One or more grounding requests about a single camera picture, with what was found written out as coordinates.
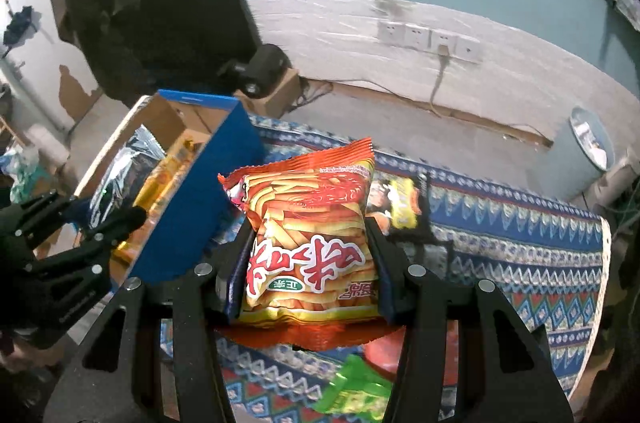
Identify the black floor cable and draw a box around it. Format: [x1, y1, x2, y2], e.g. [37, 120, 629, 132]
[287, 75, 553, 148]

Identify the white wall socket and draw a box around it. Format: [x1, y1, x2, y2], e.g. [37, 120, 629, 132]
[430, 30, 458, 56]
[377, 20, 407, 46]
[455, 37, 483, 64]
[404, 24, 432, 50]

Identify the white plug and cable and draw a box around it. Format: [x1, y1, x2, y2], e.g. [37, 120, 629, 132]
[430, 45, 451, 116]

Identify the long yellow snack packet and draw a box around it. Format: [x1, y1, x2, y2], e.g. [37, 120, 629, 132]
[132, 138, 201, 208]

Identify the black and yellow snack packet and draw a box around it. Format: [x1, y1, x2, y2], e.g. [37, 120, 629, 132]
[367, 173, 436, 244]

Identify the black camera device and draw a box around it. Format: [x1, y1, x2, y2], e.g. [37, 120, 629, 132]
[217, 44, 292, 98]

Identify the patterned blue cloth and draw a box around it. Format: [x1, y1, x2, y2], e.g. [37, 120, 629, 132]
[160, 113, 613, 423]

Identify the blue cardboard box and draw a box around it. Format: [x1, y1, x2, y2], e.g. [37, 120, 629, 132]
[72, 89, 266, 291]

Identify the silver snack packet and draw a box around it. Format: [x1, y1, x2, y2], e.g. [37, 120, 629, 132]
[87, 125, 168, 224]

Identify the grey trash bin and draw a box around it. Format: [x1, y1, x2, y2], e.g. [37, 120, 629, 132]
[552, 105, 616, 198]

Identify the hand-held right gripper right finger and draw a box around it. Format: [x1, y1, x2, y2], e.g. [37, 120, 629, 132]
[365, 215, 576, 423]

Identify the crumpled plastic bag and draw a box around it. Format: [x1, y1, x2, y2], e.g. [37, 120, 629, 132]
[0, 143, 43, 204]

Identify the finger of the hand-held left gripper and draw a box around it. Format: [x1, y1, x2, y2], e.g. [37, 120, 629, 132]
[20, 249, 114, 345]
[10, 191, 149, 262]

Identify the small brown cardboard box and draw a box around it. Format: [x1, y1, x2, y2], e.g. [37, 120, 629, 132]
[234, 68, 302, 118]

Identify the white pipe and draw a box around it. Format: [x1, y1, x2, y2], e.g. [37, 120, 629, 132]
[585, 158, 636, 208]

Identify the green snack packet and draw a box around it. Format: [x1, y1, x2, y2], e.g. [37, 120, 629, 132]
[315, 353, 396, 416]

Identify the red snack packet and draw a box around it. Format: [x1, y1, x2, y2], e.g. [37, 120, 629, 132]
[362, 323, 458, 384]

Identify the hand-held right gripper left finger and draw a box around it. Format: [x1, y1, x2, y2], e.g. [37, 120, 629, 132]
[42, 223, 256, 423]

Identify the orange fries-print snack packet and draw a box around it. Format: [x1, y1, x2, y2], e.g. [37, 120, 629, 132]
[217, 138, 408, 351]

